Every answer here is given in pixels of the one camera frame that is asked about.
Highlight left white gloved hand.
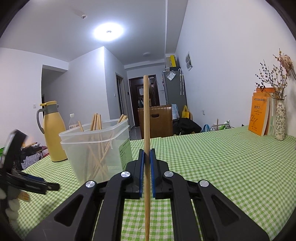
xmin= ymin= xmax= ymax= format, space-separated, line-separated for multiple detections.
xmin=1 ymin=187 xmax=30 ymax=221

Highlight black folding chair with clothes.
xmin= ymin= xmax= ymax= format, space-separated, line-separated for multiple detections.
xmin=13 ymin=143 xmax=48 ymax=171

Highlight brown wooden chair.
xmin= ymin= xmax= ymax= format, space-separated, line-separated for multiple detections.
xmin=149 ymin=105 xmax=173 ymax=138

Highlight clear plastic container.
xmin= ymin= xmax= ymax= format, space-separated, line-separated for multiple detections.
xmin=59 ymin=119 xmax=133 ymax=185

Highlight yellow thermos jug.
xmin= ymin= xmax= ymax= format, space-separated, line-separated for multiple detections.
xmin=37 ymin=101 xmax=67 ymax=162

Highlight clear plastic water bottle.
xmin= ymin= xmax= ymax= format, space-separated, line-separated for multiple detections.
xmin=68 ymin=113 xmax=79 ymax=129

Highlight grey refrigerator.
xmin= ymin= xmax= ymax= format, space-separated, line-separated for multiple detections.
xmin=162 ymin=67 xmax=187 ymax=116

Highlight dark entrance door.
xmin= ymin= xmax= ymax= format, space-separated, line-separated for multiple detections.
xmin=128 ymin=74 xmax=161 ymax=128

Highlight green checkered tablecloth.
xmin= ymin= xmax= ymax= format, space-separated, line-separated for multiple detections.
xmin=15 ymin=126 xmax=295 ymax=240

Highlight yellow box on fridge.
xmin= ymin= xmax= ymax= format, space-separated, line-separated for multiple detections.
xmin=169 ymin=55 xmax=177 ymax=67

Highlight orange books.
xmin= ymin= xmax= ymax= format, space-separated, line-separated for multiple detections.
xmin=248 ymin=87 xmax=276 ymax=136

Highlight ceiling lamp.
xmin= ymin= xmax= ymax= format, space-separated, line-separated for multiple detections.
xmin=92 ymin=22 xmax=125 ymax=42

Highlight floral vase with twigs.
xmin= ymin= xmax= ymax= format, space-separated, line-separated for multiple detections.
xmin=255 ymin=50 xmax=295 ymax=141

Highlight wall electrical panel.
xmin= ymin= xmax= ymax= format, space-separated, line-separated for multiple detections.
xmin=185 ymin=52 xmax=193 ymax=71

